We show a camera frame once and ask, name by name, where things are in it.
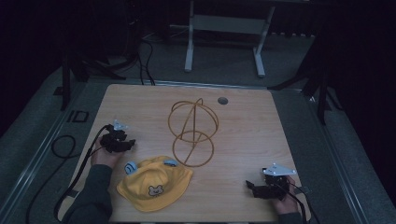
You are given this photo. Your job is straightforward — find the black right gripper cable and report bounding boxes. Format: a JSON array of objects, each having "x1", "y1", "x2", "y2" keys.
[{"x1": 276, "y1": 182, "x2": 322, "y2": 224}]

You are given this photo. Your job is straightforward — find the yellow bear bucket hat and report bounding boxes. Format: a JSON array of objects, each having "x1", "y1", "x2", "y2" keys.
[{"x1": 116, "y1": 155, "x2": 194, "y2": 214}]

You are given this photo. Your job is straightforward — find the gold wire hat stand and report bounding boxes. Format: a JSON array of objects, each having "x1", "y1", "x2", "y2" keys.
[{"x1": 167, "y1": 97, "x2": 219, "y2": 168}]

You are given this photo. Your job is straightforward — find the person's right hand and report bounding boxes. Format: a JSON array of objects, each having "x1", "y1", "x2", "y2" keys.
[{"x1": 270, "y1": 175, "x2": 302, "y2": 217}]

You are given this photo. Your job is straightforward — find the white metal desk frame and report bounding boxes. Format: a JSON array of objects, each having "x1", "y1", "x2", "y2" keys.
[{"x1": 183, "y1": 0, "x2": 276, "y2": 78}]

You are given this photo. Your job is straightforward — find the black looped floor cable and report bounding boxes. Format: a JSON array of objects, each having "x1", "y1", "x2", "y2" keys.
[{"x1": 25, "y1": 133, "x2": 78, "y2": 224}]

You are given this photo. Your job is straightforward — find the black metal stand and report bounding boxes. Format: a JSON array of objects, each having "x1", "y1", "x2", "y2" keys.
[
  {"x1": 266, "y1": 36, "x2": 344, "y2": 126},
  {"x1": 59, "y1": 43, "x2": 128, "y2": 112}
]

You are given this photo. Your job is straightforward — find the black hanging cables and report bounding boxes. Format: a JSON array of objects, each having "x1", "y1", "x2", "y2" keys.
[{"x1": 135, "y1": 34, "x2": 157, "y2": 87}]

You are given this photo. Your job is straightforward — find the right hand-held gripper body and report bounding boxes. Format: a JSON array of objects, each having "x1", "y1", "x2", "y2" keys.
[{"x1": 262, "y1": 162, "x2": 298, "y2": 201}]

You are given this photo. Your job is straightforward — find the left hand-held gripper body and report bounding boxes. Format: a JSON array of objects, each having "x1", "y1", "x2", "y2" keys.
[{"x1": 99, "y1": 119, "x2": 130, "y2": 154}]

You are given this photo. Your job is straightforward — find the person's left hand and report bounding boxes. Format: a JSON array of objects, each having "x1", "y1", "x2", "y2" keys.
[{"x1": 90, "y1": 137, "x2": 126, "y2": 170}]

